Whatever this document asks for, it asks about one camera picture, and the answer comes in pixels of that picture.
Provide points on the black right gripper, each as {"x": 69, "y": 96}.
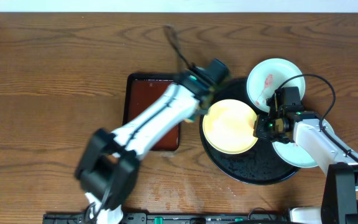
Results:
{"x": 259, "y": 132}

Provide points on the white plate with small stain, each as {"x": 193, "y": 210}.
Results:
{"x": 297, "y": 152}

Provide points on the yellow plate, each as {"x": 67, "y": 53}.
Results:
{"x": 229, "y": 126}

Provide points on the white plate with long stain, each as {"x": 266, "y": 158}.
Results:
{"x": 266, "y": 77}

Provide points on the teal yellow sponge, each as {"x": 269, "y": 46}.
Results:
{"x": 190, "y": 119}

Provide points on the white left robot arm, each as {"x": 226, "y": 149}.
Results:
{"x": 109, "y": 166}

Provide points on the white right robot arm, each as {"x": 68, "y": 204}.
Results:
{"x": 337, "y": 160}

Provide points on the round black tray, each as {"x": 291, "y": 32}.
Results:
{"x": 260, "y": 165}

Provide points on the rectangular black water tray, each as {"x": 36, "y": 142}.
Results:
{"x": 142, "y": 90}

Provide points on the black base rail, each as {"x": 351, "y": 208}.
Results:
{"x": 143, "y": 218}

